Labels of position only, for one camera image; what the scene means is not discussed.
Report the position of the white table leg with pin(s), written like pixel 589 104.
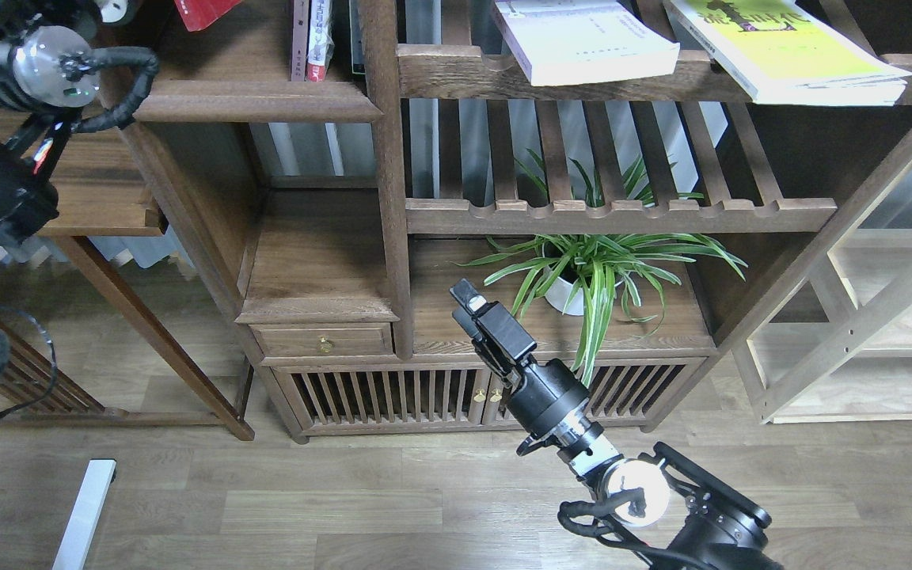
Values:
pixel 82 524

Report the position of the white plant pot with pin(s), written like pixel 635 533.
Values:
pixel 563 297

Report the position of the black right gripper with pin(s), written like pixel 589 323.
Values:
pixel 546 399

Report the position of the dark wooden bookshelf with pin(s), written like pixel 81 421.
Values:
pixel 345 208

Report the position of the dark upright book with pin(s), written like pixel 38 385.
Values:
pixel 356 41

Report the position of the red white upright book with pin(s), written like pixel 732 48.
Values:
pixel 319 40

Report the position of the spider plant leaves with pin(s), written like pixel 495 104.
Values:
pixel 603 271

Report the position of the dark wooden side shelf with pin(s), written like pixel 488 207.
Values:
pixel 60 307

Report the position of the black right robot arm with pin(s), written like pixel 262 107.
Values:
pixel 664 508

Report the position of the yellow green book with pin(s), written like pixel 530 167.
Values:
pixel 782 55

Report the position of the light wooden shelf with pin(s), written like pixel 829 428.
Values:
pixel 841 348

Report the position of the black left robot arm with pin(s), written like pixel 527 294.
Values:
pixel 53 84

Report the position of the brass drawer knob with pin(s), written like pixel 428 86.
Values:
pixel 324 345

